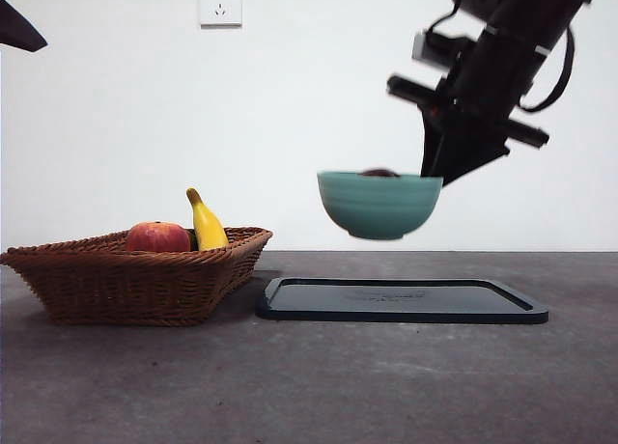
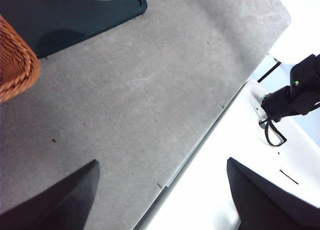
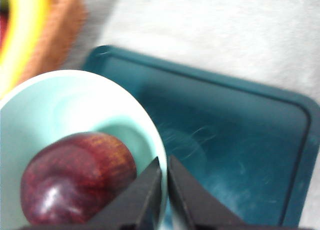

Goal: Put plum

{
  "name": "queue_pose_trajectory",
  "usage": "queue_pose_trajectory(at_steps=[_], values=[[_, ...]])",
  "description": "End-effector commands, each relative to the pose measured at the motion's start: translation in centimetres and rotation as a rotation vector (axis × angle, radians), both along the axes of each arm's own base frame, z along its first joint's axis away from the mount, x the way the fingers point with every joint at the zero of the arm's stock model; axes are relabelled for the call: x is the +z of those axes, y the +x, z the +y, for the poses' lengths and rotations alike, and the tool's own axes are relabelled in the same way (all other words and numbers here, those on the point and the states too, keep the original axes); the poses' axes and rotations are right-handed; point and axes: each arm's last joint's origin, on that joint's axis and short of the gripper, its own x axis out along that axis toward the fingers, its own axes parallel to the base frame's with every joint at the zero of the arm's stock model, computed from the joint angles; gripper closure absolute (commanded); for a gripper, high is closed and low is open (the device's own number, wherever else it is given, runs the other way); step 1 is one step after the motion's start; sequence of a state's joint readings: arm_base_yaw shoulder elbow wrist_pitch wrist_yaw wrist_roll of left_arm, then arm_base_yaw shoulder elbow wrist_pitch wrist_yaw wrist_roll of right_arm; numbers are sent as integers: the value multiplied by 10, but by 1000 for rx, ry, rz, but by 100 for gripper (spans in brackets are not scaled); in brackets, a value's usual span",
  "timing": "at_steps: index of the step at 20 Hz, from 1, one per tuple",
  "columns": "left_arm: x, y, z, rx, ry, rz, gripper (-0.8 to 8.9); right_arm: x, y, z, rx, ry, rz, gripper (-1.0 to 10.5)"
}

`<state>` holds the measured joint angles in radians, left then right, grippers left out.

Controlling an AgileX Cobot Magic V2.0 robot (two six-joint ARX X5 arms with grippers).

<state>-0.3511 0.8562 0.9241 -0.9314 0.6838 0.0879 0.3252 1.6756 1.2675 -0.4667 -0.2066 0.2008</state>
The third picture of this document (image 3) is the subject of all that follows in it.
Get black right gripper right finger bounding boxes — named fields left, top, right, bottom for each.
left=167, top=154, right=245, bottom=227

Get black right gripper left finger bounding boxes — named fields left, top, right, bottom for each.
left=87, top=156, right=163, bottom=226

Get dark red plum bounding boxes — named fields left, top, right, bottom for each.
left=19, top=132, right=138, bottom=226

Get teal ceramic bowl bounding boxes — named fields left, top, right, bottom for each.
left=0, top=69, right=168, bottom=230

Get dark rectangular tray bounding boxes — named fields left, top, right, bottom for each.
left=82, top=45, right=320, bottom=227

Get brown wicker basket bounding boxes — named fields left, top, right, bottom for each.
left=21, top=0, right=89, bottom=79

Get yellow banana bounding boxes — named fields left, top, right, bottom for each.
left=0, top=0, right=53, bottom=99

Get red yellow apple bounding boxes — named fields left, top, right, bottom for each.
left=0, top=13, right=11, bottom=51

